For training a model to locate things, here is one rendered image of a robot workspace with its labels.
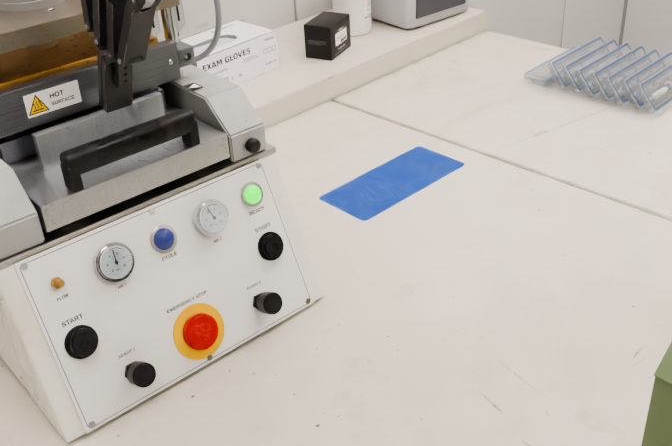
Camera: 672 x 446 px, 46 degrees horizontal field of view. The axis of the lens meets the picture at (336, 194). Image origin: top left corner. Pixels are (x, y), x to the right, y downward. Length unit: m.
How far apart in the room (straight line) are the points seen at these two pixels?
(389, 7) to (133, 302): 1.05
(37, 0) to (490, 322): 0.62
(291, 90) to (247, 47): 0.12
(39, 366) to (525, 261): 0.60
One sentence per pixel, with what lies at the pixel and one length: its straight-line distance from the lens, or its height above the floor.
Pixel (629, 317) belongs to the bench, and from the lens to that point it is 1.00.
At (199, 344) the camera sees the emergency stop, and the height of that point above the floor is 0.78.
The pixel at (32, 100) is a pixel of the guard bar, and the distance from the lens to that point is 0.89.
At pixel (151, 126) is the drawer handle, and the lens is 0.85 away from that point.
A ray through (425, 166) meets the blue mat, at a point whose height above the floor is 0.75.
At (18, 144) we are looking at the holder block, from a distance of 0.92.
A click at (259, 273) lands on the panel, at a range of 0.94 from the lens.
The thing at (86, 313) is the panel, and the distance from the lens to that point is 0.86.
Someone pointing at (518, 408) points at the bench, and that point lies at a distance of 0.86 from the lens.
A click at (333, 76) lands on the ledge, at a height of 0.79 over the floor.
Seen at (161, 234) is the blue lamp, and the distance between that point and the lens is 0.87.
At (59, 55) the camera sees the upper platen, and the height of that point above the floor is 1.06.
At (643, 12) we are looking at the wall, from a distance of 3.23.
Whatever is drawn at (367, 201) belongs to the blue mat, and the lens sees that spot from 1.18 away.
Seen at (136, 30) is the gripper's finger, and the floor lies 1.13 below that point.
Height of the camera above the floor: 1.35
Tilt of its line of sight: 30 degrees down
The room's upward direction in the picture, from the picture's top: 3 degrees counter-clockwise
